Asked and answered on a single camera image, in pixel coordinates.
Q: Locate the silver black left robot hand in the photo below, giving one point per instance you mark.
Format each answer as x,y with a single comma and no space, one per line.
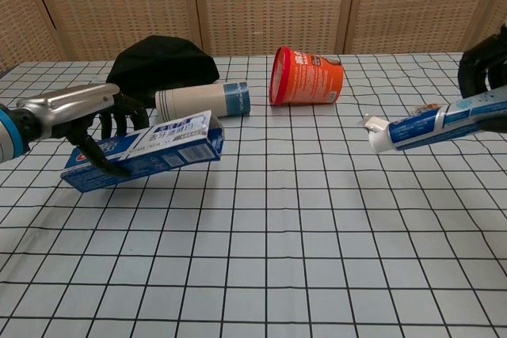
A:
67,108

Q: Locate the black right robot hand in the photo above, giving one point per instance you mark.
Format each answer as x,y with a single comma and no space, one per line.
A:
475,65

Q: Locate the blue white toothpaste tube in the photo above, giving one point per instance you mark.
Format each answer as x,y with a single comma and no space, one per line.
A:
435,124

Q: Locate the blue Crest toothpaste box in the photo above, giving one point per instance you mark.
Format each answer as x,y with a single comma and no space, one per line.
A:
158,152

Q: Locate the white blue left robot arm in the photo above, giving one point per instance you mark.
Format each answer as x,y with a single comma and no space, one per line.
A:
8,136

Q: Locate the brown wrapped candy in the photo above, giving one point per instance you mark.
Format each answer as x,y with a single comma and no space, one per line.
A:
425,107

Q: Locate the black fabric cap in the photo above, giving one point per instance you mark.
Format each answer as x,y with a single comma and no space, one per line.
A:
166,65

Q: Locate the white wrapped candy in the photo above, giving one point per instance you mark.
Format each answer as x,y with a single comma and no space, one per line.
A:
370,121

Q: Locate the cream cylinder with blue band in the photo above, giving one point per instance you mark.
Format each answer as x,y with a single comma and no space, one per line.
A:
198,100

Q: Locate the orange instant noodle cup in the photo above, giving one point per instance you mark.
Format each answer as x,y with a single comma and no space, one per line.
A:
309,80

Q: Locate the wooden woven folding screen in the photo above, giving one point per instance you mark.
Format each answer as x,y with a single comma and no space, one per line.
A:
269,5

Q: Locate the light blue checked tablecloth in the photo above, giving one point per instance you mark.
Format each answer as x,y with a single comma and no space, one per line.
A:
253,255

